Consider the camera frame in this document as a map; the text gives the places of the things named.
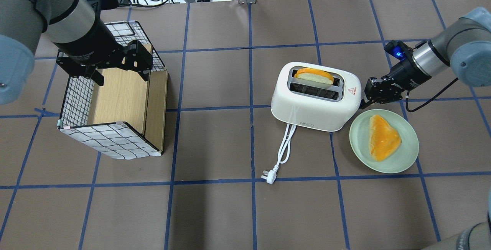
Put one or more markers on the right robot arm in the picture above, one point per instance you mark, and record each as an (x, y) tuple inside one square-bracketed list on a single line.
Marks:
[(464, 47)]

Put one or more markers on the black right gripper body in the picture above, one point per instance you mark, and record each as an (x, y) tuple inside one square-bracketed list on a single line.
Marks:
[(407, 75)]

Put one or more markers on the white two-slot toaster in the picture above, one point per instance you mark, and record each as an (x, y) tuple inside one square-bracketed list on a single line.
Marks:
[(315, 105)]

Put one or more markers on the toast piece on plate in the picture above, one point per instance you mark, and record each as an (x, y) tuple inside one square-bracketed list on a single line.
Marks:
[(384, 140)]

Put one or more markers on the wire basket with checked liner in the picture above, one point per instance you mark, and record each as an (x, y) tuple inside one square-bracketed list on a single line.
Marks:
[(73, 120)]

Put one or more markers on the light green plate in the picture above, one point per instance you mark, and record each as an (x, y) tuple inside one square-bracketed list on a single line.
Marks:
[(402, 159)]

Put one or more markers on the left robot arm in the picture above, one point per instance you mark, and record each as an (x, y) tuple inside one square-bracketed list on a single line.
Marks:
[(24, 21)]

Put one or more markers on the wooden board in basket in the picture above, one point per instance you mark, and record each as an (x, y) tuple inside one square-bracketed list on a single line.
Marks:
[(133, 108)]

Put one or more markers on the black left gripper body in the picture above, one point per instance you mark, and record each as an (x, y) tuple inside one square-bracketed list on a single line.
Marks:
[(93, 45)]

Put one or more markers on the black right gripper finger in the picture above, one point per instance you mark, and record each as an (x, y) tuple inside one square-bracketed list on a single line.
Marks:
[(365, 103), (382, 91)]

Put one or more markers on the bread slice in toaster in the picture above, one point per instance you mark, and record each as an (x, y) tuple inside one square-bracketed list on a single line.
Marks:
[(315, 75)]

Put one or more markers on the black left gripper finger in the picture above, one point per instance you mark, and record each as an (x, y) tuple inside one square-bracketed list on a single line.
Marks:
[(93, 74), (141, 59)]

